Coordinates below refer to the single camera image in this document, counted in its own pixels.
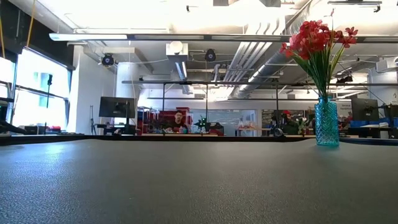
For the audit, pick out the red artificial flower bunch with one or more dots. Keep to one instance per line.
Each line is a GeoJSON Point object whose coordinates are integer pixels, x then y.
{"type": "Point", "coordinates": [349, 35]}
{"type": "Point", "coordinates": [311, 37]}

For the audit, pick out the blue textured glass vase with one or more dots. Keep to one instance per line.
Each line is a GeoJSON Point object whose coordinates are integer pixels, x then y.
{"type": "Point", "coordinates": [326, 124]}

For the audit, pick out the person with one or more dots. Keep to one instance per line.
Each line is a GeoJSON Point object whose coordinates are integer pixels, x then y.
{"type": "Point", "coordinates": [178, 121]}
{"type": "Point", "coordinates": [287, 124]}

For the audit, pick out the red tool cabinet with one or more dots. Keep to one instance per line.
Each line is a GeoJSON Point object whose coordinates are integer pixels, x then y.
{"type": "Point", "coordinates": [152, 119]}

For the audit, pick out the white ceiling light box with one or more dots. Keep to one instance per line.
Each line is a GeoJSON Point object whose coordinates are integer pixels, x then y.
{"type": "Point", "coordinates": [176, 49]}

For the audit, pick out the black edge clip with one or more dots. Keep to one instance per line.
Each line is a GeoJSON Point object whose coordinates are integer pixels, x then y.
{"type": "Point", "coordinates": [279, 132]}
{"type": "Point", "coordinates": [116, 133]}

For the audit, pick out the black monitor on stand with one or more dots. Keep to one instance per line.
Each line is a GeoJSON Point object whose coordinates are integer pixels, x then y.
{"type": "Point", "coordinates": [364, 109]}
{"type": "Point", "coordinates": [116, 107]}

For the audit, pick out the distant flower bunch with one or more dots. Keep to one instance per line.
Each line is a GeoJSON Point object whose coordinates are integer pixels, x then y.
{"type": "Point", "coordinates": [301, 124]}

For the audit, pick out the black stand pole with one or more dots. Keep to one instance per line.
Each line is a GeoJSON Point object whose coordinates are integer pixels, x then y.
{"type": "Point", "coordinates": [49, 93]}

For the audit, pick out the black overhead rail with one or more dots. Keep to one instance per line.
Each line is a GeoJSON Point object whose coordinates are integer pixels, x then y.
{"type": "Point", "coordinates": [217, 82]}

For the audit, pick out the black metal table frame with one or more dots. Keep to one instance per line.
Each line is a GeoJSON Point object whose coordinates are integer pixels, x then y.
{"type": "Point", "coordinates": [155, 137]}

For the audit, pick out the black round ceiling camera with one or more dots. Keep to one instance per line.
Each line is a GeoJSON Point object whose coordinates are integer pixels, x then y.
{"type": "Point", "coordinates": [210, 55]}
{"type": "Point", "coordinates": [108, 59]}

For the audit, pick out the silver ventilation duct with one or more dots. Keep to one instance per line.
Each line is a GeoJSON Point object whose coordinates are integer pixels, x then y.
{"type": "Point", "coordinates": [264, 74]}

